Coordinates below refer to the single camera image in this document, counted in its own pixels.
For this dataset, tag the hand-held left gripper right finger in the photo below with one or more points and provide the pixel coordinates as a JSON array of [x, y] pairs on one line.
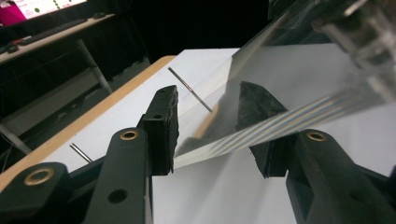
[[258, 102]]

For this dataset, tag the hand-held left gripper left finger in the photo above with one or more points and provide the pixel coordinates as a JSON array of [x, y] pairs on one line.
[[162, 130]]

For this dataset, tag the computer monitor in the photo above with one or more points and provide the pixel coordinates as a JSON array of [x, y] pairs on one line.
[[40, 6]]

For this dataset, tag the clear acrylic frame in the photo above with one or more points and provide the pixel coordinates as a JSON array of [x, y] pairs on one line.
[[295, 93]]

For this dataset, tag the black keyboard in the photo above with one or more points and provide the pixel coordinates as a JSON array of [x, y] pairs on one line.
[[53, 31]]

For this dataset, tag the thin metal pin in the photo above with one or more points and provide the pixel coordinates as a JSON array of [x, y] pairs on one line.
[[190, 89], [81, 153]]

